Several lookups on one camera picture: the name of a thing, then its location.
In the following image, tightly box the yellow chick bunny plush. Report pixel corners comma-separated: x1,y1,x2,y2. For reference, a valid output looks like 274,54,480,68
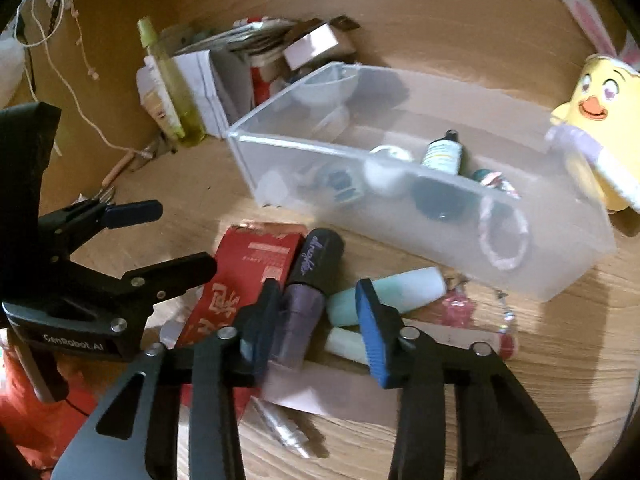
547,0,639,214

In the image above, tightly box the small dark green bottle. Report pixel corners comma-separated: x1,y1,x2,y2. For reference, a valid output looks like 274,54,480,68
421,129,463,176

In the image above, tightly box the white tape roll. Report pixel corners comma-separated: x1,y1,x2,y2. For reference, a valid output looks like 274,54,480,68
363,144,414,198

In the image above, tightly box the white pen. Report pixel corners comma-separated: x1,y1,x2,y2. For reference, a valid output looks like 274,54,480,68
252,398,314,460

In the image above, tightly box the teal tape roll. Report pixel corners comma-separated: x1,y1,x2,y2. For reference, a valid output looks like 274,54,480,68
410,177,494,224

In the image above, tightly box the clear plastic storage bin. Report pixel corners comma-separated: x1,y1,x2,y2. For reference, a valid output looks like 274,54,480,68
228,63,616,301

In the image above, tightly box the mint green tube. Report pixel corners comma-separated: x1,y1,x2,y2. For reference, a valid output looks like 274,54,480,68
326,266,447,327

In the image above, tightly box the small white pink box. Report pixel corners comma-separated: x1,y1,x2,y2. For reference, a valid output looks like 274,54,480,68
283,23,357,70

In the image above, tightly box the yellow green spray bottle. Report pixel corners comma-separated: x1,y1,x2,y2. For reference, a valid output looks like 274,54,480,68
137,16,205,148

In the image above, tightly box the white cable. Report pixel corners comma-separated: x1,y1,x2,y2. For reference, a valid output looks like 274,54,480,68
14,0,151,158

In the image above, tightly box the white paper boxes stack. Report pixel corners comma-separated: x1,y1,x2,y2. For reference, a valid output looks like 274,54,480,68
136,49,256,140

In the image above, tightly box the red paper envelope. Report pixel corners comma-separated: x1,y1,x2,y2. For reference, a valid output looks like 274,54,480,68
171,224,309,411

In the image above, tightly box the pink charm keychain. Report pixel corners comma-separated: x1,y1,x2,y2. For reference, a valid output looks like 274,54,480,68
438,276,518,336

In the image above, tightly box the white green lotion tube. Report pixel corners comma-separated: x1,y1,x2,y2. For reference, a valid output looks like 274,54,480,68
136,67,171,136

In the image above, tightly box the red white marker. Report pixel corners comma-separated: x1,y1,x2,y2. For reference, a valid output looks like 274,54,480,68
232,15,276,28

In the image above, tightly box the pink cream tube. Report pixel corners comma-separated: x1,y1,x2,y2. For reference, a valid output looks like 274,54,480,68
262,362,399,428

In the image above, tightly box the pale green long tube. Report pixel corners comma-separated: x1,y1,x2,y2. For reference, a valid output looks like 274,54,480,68
324,327,369,365

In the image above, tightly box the purple black cosmetic bottle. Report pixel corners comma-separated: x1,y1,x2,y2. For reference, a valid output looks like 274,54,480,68
271,228,345,370

